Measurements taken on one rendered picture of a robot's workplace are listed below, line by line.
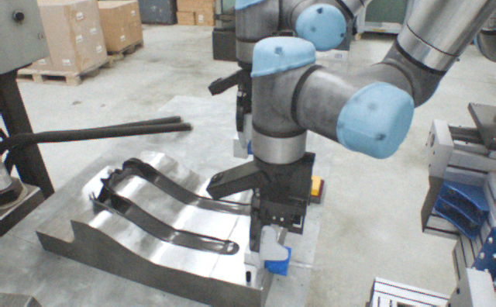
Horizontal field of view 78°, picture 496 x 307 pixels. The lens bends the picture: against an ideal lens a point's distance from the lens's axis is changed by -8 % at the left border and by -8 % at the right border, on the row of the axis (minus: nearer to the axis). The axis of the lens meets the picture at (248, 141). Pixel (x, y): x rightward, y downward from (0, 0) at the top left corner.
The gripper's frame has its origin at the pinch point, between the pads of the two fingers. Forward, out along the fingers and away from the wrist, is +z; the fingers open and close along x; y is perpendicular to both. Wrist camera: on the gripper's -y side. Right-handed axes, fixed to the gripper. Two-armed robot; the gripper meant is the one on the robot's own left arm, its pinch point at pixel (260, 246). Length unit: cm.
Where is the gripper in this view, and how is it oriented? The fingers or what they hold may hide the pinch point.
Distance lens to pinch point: 60.1
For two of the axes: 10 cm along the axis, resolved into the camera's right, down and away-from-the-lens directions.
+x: 3.0, -4.8, 8.2
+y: 9.5, 1.5, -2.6
